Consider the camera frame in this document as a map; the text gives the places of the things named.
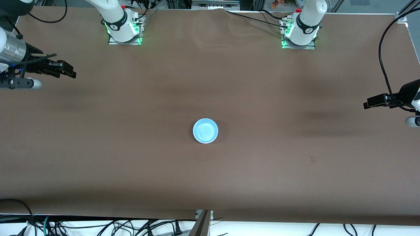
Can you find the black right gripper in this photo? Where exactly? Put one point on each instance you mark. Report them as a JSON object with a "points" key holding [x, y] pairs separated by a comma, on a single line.
{"points": [[33, 61]]}

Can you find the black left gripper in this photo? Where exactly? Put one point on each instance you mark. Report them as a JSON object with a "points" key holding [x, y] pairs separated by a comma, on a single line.
{"points": [[405, 94]]}

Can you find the light blue plastic bowl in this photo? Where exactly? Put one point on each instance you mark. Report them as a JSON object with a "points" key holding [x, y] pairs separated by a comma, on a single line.
{"points": [[205, 130]]}

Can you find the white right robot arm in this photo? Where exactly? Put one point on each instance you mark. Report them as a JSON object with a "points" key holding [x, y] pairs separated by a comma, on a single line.
{"points": [[115, 21]]}

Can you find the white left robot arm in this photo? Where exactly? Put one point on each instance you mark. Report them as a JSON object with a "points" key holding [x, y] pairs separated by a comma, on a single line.
{"points": [[305, 24]]}

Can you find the brown table cover sheet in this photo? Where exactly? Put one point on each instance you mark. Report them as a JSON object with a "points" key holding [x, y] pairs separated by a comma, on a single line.
{"points": [[210, 82]]}

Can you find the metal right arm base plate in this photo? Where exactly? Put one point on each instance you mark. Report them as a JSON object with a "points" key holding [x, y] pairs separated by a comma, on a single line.
{"points": [[140, 32]]}

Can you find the metal table corner bracket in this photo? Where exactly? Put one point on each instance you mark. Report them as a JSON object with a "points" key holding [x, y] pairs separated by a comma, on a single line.
{"points": [[401, 18]]}

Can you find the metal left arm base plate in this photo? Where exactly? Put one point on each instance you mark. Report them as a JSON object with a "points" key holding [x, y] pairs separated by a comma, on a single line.
{"points": [[283, 46]]}

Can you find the aluminium frame rail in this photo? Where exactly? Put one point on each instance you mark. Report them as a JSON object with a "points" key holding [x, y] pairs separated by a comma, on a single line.
{"points": [[215, 4]]}

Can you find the metal table support bracket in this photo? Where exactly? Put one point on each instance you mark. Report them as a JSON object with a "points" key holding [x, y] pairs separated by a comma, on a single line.
{"points": [[200, 224]]}

